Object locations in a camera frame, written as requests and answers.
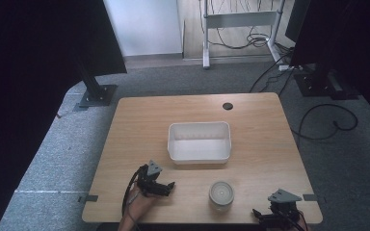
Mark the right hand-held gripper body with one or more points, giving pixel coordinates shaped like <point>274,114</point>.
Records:
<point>284,200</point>

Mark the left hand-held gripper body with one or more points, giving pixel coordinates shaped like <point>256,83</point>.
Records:
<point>149,178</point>

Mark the person's left hand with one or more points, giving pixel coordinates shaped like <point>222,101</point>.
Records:
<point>141,203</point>

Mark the person's right hand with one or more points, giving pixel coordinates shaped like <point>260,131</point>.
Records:
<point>300,223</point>

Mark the white plastic bin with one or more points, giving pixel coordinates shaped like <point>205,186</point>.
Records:
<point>199,150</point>

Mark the black round table grommet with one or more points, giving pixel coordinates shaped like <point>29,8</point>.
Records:
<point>227,106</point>

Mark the black metal stand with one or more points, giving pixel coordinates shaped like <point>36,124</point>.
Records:
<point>94,89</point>
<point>321,83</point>

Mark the white power strip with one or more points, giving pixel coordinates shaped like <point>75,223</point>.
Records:
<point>285,67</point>

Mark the black curtain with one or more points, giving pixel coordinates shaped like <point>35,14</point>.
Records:
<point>29,80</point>
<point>350,38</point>

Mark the grey table edge bracket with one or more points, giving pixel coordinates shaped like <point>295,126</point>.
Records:
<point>309,197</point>
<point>88,198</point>

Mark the white desk frame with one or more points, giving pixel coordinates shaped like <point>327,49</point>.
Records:
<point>241,19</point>

